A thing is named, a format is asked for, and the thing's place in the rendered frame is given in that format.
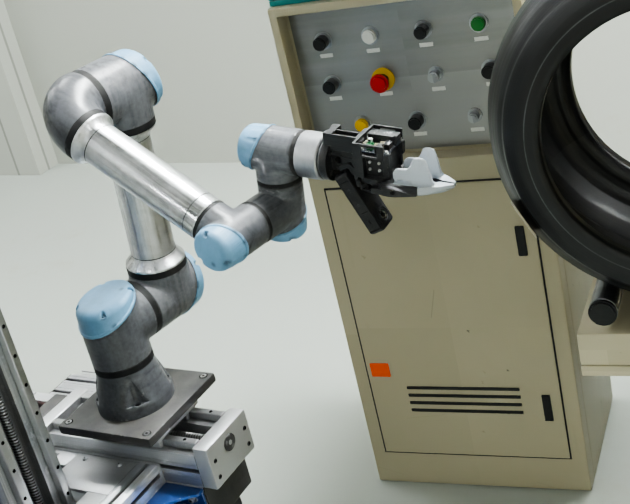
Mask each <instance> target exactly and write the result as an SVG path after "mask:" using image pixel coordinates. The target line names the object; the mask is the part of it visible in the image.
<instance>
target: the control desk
mask: <svg viewBox="0 0 630 504"><path fill-rule="evenodd" d="M524 2H525V0H319V1H311V2H304V3H296V4H289V5H281V6H273V7H271V8H269V9H268V10H267V12H268V17H269V21H270V25H271V29H272V33H273V37H274V42H275V46H276V50H277V54H278V58H279V62H280V67H281V71H282V75H283V79H284V83H285V87H286V92H287V96H288V100H289V104H290V108H291V112H292V117H293V121H294V125H295V128H298V129H305V130H311V131H318V132H324V131H326V130H328V129H330V126H331V125H332V124H341V130H346V131H353V132H361V131H362V130H363V129H364V128H368V127H369V126H370V125H371V124H378V125H385V126H392V127H399V128H402V131H403V139H404V140H405V152H404V153H403V161H404V160H405V159H406V158H408V157H414V158H418V157H419V156H420V154H421V152H422V150H423V148H425V147H430V148H432V149H434V150H435V152H436V154H437V157H438V161H439V164H440V167H441V171H442V173H444V174H445V175H447V176H449V177H451V178H452V179H453V180H455V181H456V186H455V187H454V188H453V189H450V190H448V191H445V192H442V193H437V194H431V195H424V196H416V197H386V196H381V195H379V196H380V198H381V199H382V201H383V202H384V204H385V205H386V207H387V208H388V210H389V211H390V213H391V215H392V216H393V218H392V220H391V222H390V223H389V224H388V226H387V227H386V228H385V229H384V230H383V231H381V232H378V233H376V234H370V232H369V231H368V229H367V227H366V226H365V224H364V223H363V221H362V220H361V218H360V217H359V215H358V214H357V212H356V211H355V209H354V208H353V206H352V205H351V203H350V202H349V200H348V199H347V197H346V196H345V194H344V192H343V191H342V189H341V188H340V186H339V185H338V183H337V182H336V180H335V181H331V180H317V179H311V178H308V181H309V185H310V189H311V194H312V198H313V202H314V206H315V210H316V214H317V219H318V223H319V227H320V231H321V235H322V239H323V244H324V248H325V252H326V256H327V260H328V264H329V269H330V273H331V277H332V281H333V285H334V289H335V294H336V298H337V302H338V306H339V310H340V314H341V319H342V323H343V327H344V331H345V335H346V339H347V344H348V348H349V352H350V356H351V360H352V364H353V369H354V373H355V377H356V381H357V385H358V389H359V394H360V398H361V402H362V406H363V410H364V414H365V419H366V423H367V427H368V431H369V435H370V440H371V444H372V448H373V452H374V456H375V460H376V465H377V469H378V473H379V477H380V480H389V481H409V482H429V483H449V484H469V485H489V486H509V487H529V488H549V489H569V490H589V491H590V490H592V487H593V482H594V477H595V474H596V469H597V465H598V460H599V456H600V451H601V447H602V443H603V438H604V434H605V429H606V425H607V420H608V416H609V412H610V407H611V403H612V398H613V394H612V386H611V379H610V376H583V375H582V370H581V365H582V364H581V362H580V354H579V347H578V340H577V333H578V329H579V326H580V322H581V319H582V315H583V312H584V309H585V305H586V302H587V298H588V295H589V292H590V288H591V285H592V281H593V278H594V277H593V276H591V275H589V274H587V273H585V272H583V271H582V270H580V269H578V268H577V267H575V266H574V265H572V264H571V263H569V262H568V261H566V260H565V259H563V258H562V257H561V256H559V255H558V254H557V253H556V252H554V251H553V250H552V249H551V248H550V247H549V246H548V245H546V244H545V243H544V242H543V241H542V240H541V239H540V238H539V237H538V236H537V235H536V233H535V232H534V231H533V232H534V233H535V235H536V237H537V238H535V237H534V236H533V234H532V233H531V231H530V230H529V229H528V227H527V226H526V224H525V223H524V222H523V220H522V219H521V217H520V216H519V215H518V213H517V212H516V210H515V209H514V208H513V206H512V204H511V199H510V197H509V195H508V193H507V192H506V189H505V187H504V185H503V183H502V180H501V178H500V175H499V173H498V170H497V167H496V163H495V160H494V156H493V152H492V146H491V140H490V133H489V125H488V93H489V85H490V79H491V74H492V69H493V65H494V62H495V59H496V55H497V52H498V50H499V47H500V44H501V42H502V40H503V38H504V35H505V33H506V31H507V29H508V27H509V26H510V24H511V22H512V20H513V19H514V17H515V15H516V14H517V12H518V11H519V9H520V8H521V6H522V5H523V3H524ZM370 363H388V365H389V370H390V374H391V377H373V376H372V372H371V368H370Z"/></svg>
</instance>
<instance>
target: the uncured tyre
mask: <svg viewBox="0 0 630 504"><path fill-rule="evenodd" d="M627 12H630V0H525V2H524V3H523V5H522V6H521V8H520V9H519V11H518V12H517V14H516V15H515V17H514V19H513V20H512V22H511V24H510V26H509V27H508V29H507V31H506V33H505V35H504V38H503V40H502V42H501V44H500V47H499V50H498V52H497V55H496V59H495V62H494V65H493V69H492V74H491V79H490V85H489V93H488V125H489V133H490V140H491V146H492V152H493V156H494V160H495V163H496V167H497V170H498V173H499V175H500V178H501V180H502V183H503V185H504V187H505V189H506V192H507V193H508V195H509V197H510V199H511V201H512V202H513V204H514V205H515V207H516V208H517V209H518V211H519V212H520V214H521V215H522V216H523V218H524V219H525V221H526V222H527V223H528V225H529V226H530V227H531V229H532V230H533V231H534V232H535V233H536V235H537V236H538V237H539V238H540V239H541V240H542V241H543V242H544V243H545V244H546V245H548V246H549V247H550V248H551V249H552V250H553V251H554V252H556V253H557V254H558V255H559V256H561V257H562V258H563V259H565V260H566V261H568V262H569V263H571V264H572V265H574V266H575V267H577V268H578V269H580V270H582V271H583V272H585V273H587V274H589V275H591V276H593V277H595V278H597V279H599V280H601V281H603V282H605V283H608V284H610V285H613V286H615V287H618V288H621V289H624V290H627V291H630V162H629V161H628V160H626V159H625V158H623V157H622V156H620V155H619V154H617V153H616V152H615V151H614V150H612V149H611V148H610V147H609V146H608V145H607V144H606V143H605V142H604V141H603V140H602V139H601V138H600V137H599V136H598V135H597V133H596V132H595V131H594V130H593V128H592V127H591V125H590V124H589V122H588V121H587V119H586V117H585V115H584V114H583V112H582V109H581V107H580V105H579V102H578V99H577V96H576V93H575V89H574V84H573V78H572V51H573V48H574V47H575V46H576V45H577V44H578V43H579V42H580V41H582V40H583V39H584V38H585V37H586V36H587V35H589V34H590V33H591V32H593V31H594V30H595V29H597V28H598V27H600V26H601V25H603V24H605V23H606V22H608V21H610V20H612V19H614V18H616V17H618V16H620V15H622V14H625V13H627Z"/></svg>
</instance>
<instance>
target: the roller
mask: <svg viewBox="0 0 630 504"><path fill-rule="evenodd" d="M623 291H624V289H621V288H618V287H615V286H613V285H610V284H608V283H605V282H603V281H601V280H599V279H597V281H596V284H595V287H594V291H593V294H592V298H591V301H590V305H589V309H588V315H589V318H590V319H591V320H592V321H593V322H594V323H595V324H597V325H601V326H607V325H610V324H612V323H614V322H615V320H616V318H617V316H618V312H619V308H620V304H621V300H622V295H623Z"/></svg>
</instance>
